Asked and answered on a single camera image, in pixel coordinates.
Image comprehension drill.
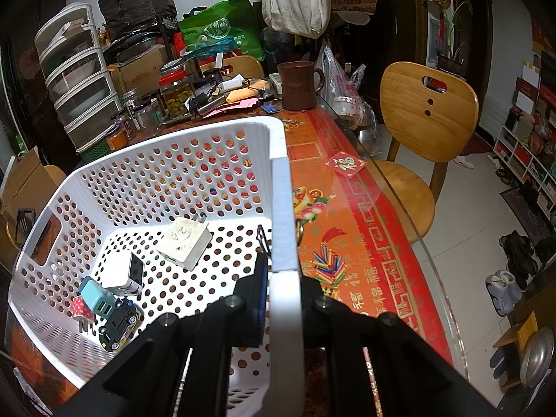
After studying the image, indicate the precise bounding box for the pair of blue slippers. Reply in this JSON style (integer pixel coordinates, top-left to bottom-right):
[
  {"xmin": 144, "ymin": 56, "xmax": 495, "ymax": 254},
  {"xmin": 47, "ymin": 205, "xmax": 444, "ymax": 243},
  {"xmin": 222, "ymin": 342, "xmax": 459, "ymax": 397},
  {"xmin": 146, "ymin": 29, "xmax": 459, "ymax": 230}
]
[{"xmin": 490, "ymin": 343, "xmax": 522, "ymax": 378}]

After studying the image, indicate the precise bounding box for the closed cardboard box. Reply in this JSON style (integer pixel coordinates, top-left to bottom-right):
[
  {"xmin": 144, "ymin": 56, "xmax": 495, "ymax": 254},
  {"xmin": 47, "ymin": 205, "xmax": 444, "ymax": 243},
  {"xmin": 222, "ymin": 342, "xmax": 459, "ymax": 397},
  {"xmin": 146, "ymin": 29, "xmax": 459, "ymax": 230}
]
[{"xmin": 108, "ymin": 46, "xmax": 172, "ymax": 96}]

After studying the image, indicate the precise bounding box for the teal and white charger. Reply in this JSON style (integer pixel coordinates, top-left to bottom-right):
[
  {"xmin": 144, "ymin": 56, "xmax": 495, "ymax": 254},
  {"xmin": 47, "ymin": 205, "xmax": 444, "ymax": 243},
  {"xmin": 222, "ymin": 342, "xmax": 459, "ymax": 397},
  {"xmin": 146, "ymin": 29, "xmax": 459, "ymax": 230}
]
[{"xmin": 78, "ymin": 277, "xmax": 116, "ymax": 318}]

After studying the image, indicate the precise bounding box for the yellow and black toy car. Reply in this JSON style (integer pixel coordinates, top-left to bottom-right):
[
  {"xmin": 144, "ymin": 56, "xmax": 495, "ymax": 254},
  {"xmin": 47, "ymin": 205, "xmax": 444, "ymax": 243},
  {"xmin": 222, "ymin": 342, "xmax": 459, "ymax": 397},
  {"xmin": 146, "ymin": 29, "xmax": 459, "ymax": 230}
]
[{"xmin": 99, "ymin": 297, "xmax": 144, "ymax": 352}]

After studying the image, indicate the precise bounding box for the beige canvas tote bag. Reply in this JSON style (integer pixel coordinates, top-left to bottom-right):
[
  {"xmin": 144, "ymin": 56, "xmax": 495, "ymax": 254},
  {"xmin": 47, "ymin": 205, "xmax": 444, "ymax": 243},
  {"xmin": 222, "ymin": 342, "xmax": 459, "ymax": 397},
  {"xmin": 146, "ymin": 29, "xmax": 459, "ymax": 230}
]
[{"xmin": 261, "ymin": 0, "xmax": 332, "ymax": 39}]

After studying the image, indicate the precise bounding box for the white perforated plastic basket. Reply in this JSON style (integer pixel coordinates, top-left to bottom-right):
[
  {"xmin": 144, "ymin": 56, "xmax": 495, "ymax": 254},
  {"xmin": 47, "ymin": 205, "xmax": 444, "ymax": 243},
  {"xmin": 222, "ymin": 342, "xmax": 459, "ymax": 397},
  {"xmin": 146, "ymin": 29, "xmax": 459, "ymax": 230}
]
[{"xmin": 8, "ymin": 116, "xmax": 303, "ymax": 417}]

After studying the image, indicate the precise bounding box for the red-lidded pickle jar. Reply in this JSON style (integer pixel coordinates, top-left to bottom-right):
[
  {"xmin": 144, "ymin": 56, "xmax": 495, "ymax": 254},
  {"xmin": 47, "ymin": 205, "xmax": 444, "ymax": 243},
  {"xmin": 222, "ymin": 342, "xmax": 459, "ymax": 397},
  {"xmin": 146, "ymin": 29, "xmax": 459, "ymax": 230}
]
[{"xmin": 158, "ymin": 63, "xmax": 193, "ymax": 118}]

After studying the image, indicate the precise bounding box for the metal bowl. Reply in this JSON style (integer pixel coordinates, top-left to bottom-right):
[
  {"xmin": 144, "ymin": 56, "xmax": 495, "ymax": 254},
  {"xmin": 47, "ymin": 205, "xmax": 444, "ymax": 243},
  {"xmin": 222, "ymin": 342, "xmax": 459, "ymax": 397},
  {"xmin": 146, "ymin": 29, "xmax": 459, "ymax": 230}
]
[{"xmin": 347, "ymin": 100, "xmax": 378, "ymax": 153}]

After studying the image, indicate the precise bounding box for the pair of black shoes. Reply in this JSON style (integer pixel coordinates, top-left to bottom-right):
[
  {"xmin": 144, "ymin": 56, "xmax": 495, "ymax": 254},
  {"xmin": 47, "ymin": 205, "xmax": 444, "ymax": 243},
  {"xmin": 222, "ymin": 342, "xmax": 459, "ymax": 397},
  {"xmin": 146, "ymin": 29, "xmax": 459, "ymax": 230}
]
[{"xmin": 499, "ymin": 230, "xmax": 537, "ymax": 276}]

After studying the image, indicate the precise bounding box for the black phone stand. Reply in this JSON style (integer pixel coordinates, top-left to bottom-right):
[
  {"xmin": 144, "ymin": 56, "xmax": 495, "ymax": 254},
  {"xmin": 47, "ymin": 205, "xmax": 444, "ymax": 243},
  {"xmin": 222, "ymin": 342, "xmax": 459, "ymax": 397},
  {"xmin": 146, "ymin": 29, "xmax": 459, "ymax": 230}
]
[{"xmin": 16, "ymin": 208, "xmax": 36, "ymax": 250}]

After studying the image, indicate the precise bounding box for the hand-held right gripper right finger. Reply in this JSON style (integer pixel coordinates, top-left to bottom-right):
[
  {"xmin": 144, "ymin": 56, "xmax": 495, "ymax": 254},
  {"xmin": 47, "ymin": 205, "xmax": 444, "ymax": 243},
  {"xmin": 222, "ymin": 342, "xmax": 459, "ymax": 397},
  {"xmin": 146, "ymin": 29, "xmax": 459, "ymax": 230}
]
[{"xmin": 300, "ymin": 276, "xmax": 496, "ymax": 417}]

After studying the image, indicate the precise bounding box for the black plastic bag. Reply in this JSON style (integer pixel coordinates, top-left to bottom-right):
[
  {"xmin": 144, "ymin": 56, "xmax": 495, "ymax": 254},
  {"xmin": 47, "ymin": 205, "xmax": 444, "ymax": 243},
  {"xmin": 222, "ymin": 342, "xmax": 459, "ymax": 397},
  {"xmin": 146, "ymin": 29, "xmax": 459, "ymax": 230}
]
[{"xmin": 98, "ymin": 0, "xmax": 179, "ymax": 38}]

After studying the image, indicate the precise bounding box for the open cardboard box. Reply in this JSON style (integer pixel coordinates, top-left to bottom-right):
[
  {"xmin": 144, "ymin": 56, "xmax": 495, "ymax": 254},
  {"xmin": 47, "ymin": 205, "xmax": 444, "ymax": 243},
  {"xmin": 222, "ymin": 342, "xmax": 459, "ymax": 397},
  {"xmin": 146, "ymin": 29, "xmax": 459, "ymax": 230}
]
[{"xmin": 0, "ymin": 145, "xmax": 55, "ymax": 227}]

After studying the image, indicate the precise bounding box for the clear plastic bag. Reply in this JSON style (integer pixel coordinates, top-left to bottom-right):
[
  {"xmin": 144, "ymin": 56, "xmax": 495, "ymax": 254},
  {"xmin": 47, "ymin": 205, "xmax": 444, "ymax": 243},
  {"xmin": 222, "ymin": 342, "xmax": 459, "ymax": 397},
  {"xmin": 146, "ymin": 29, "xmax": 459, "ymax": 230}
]
[{"xmin": 315, "ymin": 39, "xmax": 368, "ymax": 118}]

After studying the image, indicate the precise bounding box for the metal basin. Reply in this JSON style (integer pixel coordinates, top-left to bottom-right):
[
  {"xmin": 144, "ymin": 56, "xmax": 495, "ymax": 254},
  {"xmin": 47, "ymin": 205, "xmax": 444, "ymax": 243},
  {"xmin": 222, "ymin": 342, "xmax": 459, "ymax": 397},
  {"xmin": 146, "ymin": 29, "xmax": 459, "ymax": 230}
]
[{"xmin": 519, "ymin": 326, "xmax": 556, "ymax": 387}]

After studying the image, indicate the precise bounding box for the green shopping bag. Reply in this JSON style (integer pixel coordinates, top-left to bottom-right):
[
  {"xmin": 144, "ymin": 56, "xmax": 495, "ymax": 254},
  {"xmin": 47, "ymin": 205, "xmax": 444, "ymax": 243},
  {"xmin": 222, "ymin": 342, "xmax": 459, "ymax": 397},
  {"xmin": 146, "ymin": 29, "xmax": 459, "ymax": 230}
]
[{"xmin": 178, "ymin": 0, "xmax": 265, "ymax": 62}]

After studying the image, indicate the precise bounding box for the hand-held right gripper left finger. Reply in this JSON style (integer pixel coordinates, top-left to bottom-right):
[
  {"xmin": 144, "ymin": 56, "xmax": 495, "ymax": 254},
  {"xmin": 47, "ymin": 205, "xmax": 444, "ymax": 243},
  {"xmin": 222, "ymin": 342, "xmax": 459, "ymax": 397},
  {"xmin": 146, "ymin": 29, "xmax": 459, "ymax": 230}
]
[{"xmin": 54, "ymin": 252, "xmax": 272, "ymax": 417}]

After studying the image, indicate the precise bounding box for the white shoe shelf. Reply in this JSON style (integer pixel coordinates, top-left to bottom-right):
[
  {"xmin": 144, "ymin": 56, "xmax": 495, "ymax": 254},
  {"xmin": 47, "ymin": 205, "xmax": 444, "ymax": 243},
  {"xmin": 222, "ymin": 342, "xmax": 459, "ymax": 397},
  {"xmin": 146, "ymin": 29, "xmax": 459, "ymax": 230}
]
[{"xmin": 493, "ymin": 50, "xmax": 556, "ymax": 222}]

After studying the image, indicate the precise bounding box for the pair of grey shoes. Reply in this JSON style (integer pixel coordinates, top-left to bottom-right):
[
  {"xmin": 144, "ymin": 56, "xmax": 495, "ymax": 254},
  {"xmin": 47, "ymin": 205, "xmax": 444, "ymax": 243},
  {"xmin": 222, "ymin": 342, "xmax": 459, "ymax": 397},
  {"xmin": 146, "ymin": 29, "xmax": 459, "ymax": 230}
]
[{"xmin": 485, "ymin": 269, "xmax": 524, "ymax": 317}]

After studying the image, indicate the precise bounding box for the green plastic basket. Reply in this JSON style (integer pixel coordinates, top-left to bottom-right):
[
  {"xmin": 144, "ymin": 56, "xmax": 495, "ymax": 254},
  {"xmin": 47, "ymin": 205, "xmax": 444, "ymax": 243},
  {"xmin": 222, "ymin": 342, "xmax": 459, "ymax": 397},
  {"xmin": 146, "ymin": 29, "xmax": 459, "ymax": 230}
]
[{"xmin": 76, "ymin": 139, "xmax": 114, "ymax": 163}]

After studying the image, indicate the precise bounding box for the wooden chair with cutout back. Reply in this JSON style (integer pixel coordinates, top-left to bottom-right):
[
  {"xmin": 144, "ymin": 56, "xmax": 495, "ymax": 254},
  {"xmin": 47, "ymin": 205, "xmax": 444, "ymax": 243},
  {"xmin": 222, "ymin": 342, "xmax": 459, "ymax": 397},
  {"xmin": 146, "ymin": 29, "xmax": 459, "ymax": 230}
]
[{"xmin": 371, "ymin": 62, "xmax": 480, "ymax": 253}]

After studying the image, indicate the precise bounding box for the empty glass jar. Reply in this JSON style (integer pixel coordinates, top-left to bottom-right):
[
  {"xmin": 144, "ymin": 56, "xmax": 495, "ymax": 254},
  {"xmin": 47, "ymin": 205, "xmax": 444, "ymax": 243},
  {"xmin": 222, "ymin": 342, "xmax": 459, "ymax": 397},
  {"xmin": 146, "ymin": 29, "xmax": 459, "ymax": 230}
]
[{"xmin": 132, "ymin": 98, "xmax": 163, "ymax": 137}]

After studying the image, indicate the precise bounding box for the black and white charger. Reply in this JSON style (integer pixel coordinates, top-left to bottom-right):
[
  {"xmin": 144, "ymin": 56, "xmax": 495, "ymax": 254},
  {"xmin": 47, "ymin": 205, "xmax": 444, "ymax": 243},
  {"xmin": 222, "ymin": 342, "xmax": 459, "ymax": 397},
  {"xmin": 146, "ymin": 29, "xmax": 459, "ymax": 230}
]
[{"xmin": 102, "ymin": 250, "xmax": 144, "ymax": 296}]

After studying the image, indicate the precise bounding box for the brown mug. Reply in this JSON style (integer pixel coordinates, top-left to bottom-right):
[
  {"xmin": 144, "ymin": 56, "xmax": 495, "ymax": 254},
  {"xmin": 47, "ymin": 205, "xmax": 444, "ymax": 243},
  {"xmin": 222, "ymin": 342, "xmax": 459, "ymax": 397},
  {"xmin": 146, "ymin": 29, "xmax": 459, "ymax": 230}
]
[{"xmin": 277, "ymin": 62, "xmax": 326, "ymax": 111}]

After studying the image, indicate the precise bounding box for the potted plant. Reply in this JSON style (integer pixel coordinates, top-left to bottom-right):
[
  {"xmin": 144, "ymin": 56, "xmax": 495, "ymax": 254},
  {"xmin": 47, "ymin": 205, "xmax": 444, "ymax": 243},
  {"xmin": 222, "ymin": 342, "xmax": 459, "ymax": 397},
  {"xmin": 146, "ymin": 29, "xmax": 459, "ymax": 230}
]
[{"xmin": 436, "ymin": 0, "xmax": 474, "ymax": 76}]

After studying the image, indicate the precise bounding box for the red paper square card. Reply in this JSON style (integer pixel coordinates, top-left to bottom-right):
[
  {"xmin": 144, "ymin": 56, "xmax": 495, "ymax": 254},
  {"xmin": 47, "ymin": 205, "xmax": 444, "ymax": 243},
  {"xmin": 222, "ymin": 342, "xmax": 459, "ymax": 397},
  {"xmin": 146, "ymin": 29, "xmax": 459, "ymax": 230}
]
[{"xmin": 325, "ymin": 150, "xmax": 367, "ymax": 179}]

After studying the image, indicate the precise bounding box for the pink dotted charger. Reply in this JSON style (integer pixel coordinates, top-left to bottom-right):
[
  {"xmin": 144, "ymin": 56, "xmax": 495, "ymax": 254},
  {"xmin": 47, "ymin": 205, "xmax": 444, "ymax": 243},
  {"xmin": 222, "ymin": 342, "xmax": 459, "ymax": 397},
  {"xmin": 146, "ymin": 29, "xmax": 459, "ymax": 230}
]
[{"xmin": 72, "ymin": 295, "xmax": 94, "ymax": 335}]

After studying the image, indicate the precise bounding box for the small orange jar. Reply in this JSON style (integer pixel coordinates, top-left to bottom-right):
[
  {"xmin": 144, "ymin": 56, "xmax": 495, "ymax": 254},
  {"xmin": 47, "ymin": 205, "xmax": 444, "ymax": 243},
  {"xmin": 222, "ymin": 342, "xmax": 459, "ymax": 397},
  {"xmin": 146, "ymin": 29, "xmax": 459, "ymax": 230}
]
[{"xmin": 105, "ymin": 126, "xmax": 129, "ymax": 152}]

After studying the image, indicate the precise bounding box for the white stacked drawer organizer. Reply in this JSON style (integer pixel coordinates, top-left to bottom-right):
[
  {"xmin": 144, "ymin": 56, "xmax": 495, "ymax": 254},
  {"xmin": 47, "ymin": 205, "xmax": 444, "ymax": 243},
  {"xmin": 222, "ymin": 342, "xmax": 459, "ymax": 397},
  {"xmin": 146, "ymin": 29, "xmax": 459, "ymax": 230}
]
[{"xmin": 34, "ymin": 3, "xmax": 124, "ymax": 153}]

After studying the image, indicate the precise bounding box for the large white charger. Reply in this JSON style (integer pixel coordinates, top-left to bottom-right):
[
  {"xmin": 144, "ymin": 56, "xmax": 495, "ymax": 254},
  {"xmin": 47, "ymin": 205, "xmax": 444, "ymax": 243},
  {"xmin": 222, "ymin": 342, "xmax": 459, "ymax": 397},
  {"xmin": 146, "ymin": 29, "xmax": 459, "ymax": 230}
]
[{"xmin": 155, "ymin": 213, "xmax": 210, "ymax": 271}]

